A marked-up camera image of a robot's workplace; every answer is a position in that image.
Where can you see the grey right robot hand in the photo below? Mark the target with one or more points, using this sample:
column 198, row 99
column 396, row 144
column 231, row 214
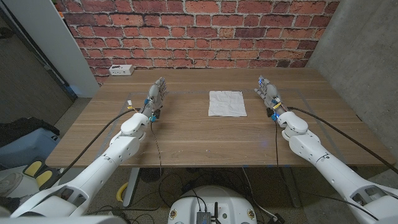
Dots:
column 271, row 95

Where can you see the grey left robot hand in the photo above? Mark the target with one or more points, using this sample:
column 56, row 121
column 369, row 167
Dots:
column 154, row 96

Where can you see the white tissue sheet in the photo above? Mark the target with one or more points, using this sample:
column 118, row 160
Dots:
column 227, row 104

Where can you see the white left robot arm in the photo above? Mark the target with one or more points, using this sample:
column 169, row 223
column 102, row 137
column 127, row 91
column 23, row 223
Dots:
column 102, row 165

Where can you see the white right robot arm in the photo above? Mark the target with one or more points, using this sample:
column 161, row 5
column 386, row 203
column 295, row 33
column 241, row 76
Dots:
column 332, row 168

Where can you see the white power strip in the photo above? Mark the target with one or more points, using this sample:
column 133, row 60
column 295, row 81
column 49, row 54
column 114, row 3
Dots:
column 121, row 70

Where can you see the round black fan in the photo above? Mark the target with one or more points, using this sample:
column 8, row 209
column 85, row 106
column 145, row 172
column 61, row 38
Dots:
column 150, row 174

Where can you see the red brick printed backdrop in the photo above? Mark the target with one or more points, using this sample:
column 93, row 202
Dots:
column 199, row 31

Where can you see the white table leg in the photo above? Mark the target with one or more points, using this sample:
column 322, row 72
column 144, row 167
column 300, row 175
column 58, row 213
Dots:
column 131, row 186

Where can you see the grey table leg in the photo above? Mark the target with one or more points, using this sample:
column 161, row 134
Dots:
column 292, row 189

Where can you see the white robot torso base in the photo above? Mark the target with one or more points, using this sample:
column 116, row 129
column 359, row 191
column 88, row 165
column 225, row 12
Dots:
column 214, row 199

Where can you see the small grey electronics box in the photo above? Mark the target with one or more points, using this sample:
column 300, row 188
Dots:
column 203, row 217

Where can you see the black bag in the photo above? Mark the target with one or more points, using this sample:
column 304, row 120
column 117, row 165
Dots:
column 21, row 127

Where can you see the blue grey storage bin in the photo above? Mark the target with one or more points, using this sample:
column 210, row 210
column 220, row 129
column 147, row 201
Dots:
column 28, row 149

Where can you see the black object with yellow pads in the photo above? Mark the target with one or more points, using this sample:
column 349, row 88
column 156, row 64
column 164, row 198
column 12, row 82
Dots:
column 32, row 168

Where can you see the white round fan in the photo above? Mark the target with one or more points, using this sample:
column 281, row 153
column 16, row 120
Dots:
column 9, row 183

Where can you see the white wall panel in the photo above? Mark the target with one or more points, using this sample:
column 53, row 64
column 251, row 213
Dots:
column 53, row 37

